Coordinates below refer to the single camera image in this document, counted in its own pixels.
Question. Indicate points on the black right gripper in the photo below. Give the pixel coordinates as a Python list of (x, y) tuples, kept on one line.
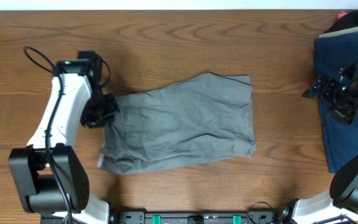
[(324, 90)]

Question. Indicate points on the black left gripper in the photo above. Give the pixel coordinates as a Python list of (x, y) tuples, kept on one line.
[(105, 109)]

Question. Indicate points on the grey shorts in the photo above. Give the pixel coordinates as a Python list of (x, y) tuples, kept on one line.
[(203, 119)]

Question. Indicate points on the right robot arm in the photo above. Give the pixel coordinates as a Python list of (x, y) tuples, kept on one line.
[(339, 204)]

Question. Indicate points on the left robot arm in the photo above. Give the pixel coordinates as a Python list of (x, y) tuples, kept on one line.
[(47, 173)]

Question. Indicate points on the folded navy blue garment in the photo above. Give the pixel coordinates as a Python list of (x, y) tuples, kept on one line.
[(340, 140)]

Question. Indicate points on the black garment with pink tag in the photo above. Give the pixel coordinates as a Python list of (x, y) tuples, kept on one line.
[(346, 21)]

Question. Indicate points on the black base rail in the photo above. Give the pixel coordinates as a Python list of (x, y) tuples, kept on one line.
[(257, 217)]

